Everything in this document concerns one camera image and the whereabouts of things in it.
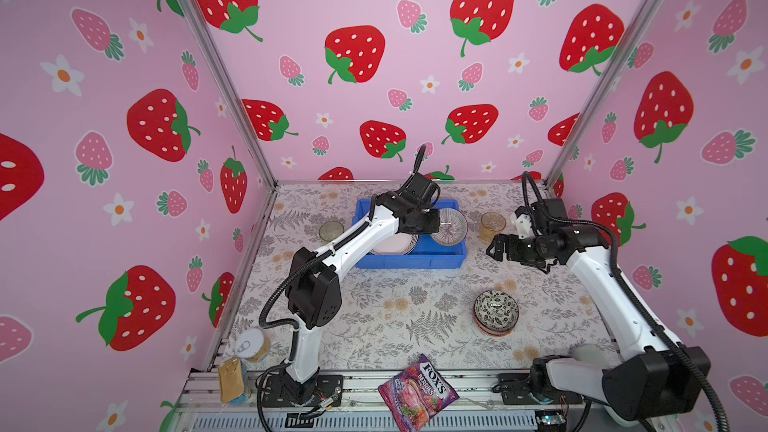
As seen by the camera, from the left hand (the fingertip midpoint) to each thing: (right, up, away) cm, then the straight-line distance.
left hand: (437, 224), depth 85 cm
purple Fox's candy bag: (-7, -41, -14) cm, 44 cm away
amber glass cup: (+23, -1, +21) cm, 31 cm away
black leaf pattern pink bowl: (+16, -25, -2) cm, 30 cm away
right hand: (+17, -7, -6) cm, 19 cm away
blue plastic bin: (-1, -11, +14) cm, 17 cm away
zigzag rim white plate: (-11, -7, +13) cm, 19 cm away
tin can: (-50, -31, -9) cm, 60 cm away
